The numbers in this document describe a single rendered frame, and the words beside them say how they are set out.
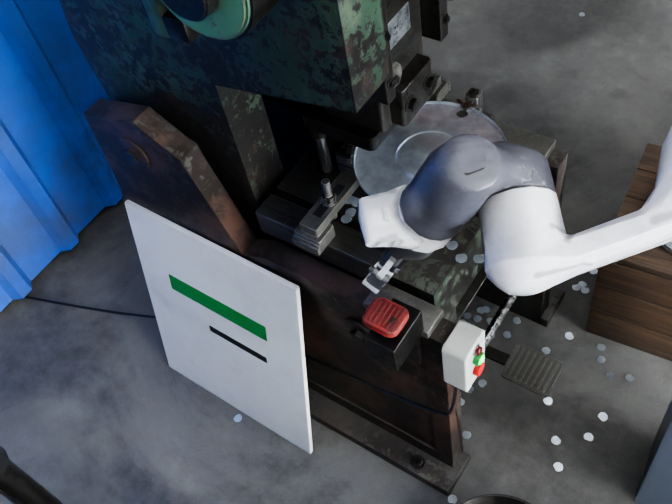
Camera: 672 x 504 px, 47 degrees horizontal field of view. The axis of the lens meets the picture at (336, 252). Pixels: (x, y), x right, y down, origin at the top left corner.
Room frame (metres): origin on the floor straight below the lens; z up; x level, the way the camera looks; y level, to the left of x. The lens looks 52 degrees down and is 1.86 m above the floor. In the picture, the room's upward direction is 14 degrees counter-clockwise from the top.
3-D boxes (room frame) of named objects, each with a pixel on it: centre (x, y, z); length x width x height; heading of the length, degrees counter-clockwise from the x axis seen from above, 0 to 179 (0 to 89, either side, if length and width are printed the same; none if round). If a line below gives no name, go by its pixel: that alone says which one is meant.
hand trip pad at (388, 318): (0.70, -0.05, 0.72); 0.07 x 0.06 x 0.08; 45
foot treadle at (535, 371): (1.00, -0.22, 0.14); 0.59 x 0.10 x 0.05; 45
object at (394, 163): (1.01, -0.22, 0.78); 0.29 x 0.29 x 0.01
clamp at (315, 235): (0.98, -0.01, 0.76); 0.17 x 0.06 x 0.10; 135
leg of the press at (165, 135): (1.01, 0.16, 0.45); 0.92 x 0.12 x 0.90; 45
